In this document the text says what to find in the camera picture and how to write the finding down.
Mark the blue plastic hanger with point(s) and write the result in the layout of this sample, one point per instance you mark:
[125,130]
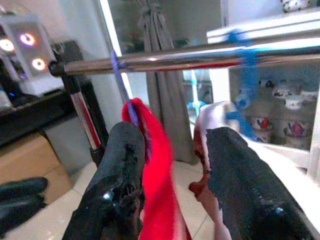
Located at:
[248,75]

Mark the purple plastic hanger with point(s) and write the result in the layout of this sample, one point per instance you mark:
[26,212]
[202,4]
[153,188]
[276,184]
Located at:
[132,112]

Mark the white shelf cabinet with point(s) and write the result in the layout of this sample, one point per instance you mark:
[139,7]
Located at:
[275,27]

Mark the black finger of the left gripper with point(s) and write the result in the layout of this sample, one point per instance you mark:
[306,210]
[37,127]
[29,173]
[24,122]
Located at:
[17,211]
[22,188]

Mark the chrome clothes rack rail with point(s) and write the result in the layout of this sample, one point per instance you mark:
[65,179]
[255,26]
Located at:
[175,60]

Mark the patterned ceramic cup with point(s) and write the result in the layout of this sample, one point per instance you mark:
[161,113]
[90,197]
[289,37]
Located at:
[266,83]

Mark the grey curtain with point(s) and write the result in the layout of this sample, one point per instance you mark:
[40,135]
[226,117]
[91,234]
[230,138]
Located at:
[167,100]

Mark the red fleece garment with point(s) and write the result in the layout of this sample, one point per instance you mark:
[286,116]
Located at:
[160,175]

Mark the cyan plastic hanger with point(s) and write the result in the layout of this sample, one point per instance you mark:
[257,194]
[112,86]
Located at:
[196,100]

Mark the black chrome rack upright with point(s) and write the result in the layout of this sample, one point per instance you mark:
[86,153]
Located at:
[82,112]

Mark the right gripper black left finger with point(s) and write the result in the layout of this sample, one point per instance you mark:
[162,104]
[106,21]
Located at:
[120,162]

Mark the patterned ceramic jar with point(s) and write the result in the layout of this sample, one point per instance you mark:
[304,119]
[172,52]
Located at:
[295,5]

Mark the cardboard box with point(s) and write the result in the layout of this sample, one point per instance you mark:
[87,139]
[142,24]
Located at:
[30,162]

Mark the patterned ceramic bowl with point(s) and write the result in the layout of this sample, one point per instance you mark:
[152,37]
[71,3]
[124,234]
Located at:
[262,123]
[294,103]
[298,129]

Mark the white computer case glowing fans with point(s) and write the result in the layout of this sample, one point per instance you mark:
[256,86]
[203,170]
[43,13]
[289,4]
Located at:
[30,50]

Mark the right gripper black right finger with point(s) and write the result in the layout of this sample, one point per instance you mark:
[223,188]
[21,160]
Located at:
[245,187]

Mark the black desk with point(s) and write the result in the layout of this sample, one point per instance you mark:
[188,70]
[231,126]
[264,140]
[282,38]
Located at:
[37,112]

